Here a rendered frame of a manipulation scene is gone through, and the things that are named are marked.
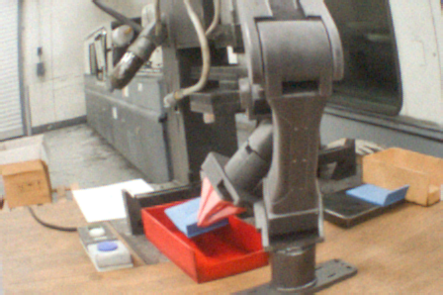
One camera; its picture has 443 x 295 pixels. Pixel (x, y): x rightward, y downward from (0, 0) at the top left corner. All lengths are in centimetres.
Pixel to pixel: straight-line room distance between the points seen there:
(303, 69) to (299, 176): 16
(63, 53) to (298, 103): 973
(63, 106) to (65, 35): 145
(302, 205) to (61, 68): 963
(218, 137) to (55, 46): 900
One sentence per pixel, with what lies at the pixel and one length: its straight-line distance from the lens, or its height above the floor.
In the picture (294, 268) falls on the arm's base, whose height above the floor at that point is 95.
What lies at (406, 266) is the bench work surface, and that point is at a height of 90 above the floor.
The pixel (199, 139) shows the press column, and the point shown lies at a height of 102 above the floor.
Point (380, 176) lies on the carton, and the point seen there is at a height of 94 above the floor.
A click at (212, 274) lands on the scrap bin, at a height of 91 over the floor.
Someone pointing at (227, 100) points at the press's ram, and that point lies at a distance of 102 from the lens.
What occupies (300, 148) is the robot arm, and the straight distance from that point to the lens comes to 59.
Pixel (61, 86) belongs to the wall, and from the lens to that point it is 1022.
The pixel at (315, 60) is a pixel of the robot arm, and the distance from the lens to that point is 50.
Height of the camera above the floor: 125
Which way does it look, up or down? 11 degrees down
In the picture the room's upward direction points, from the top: 6 degrees counter-clockwise
